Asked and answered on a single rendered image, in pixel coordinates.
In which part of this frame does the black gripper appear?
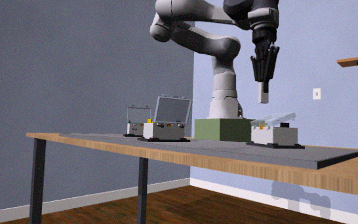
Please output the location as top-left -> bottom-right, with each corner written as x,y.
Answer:
250,26 -> 280,103

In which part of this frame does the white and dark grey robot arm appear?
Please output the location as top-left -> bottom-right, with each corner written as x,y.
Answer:
150,0 -> 279,119

